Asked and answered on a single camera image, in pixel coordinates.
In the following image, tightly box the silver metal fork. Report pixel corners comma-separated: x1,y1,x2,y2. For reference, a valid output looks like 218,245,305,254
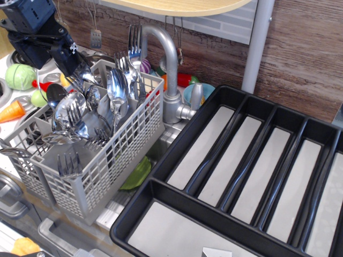
65,62,100,94

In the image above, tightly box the black stove coil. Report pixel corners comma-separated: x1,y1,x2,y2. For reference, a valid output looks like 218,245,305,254
11,50,29,65

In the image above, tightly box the grey plastic cutlery basket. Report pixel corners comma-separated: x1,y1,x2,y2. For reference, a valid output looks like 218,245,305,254
5,73,165,225

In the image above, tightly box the tall silver fork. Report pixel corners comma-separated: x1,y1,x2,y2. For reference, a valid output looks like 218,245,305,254
128,24,146,106

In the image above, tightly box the grey metal pole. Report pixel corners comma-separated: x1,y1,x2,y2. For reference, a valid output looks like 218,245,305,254
241,0,275,94

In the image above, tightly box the green toy apple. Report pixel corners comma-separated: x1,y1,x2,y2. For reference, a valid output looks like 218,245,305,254
31,89,47,108

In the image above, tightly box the red toy piece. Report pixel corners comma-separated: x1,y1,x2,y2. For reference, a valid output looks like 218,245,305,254
32,80,52,92

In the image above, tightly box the green toy leaf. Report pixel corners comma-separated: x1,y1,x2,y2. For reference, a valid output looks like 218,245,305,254
120,156,152,190

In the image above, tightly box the hanging metal spatula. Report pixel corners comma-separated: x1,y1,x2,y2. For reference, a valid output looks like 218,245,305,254
86,1,102,49

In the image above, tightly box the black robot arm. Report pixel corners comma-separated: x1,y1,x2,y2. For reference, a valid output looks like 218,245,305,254
1,0,81,77

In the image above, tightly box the silver fork beside spoon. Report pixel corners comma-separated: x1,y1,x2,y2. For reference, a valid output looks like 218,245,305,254
114,52,138,100

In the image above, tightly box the orange toy at corner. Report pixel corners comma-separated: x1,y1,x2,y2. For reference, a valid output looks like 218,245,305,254
10,237,41,256

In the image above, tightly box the light blue toy cup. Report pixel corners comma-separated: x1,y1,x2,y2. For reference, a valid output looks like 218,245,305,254
183,83,215,107

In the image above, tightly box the silver fork middle basket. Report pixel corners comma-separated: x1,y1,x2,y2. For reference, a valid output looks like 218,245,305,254
84,128,110,151

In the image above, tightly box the purple toy onion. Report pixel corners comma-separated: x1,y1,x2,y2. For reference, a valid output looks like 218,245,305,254
140,58,151,74

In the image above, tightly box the black cutlery tray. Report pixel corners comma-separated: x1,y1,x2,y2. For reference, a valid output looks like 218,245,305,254
110,85,342,256

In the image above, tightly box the dark silver spoon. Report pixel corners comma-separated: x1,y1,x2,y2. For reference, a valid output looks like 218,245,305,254
46,83,68,110

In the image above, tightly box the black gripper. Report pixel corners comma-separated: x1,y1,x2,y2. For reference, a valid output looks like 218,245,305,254
6,20,82,77

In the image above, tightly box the light wooden shelf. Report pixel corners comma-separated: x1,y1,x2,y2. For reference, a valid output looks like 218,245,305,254
104,0,250,17

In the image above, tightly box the silver toy faucet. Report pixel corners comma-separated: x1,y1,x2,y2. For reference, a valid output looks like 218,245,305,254
141,24,196,124

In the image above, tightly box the large silver spoon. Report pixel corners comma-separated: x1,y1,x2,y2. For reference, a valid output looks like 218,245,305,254
107,68,129,135

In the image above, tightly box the red toy pepper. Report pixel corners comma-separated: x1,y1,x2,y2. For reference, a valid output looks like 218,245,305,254
177,73,199,87

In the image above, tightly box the big silver serving spoon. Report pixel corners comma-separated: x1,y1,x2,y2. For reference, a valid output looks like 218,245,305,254
51,92,86,132

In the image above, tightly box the orange toy carrot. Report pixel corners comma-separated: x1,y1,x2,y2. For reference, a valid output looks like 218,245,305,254
1,100,26,123

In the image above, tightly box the green toy cabbage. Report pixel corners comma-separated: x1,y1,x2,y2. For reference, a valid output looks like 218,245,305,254
5,64,36,90

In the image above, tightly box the yellow toy fruit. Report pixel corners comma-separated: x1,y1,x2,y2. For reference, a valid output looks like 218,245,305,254
60,73,73,87

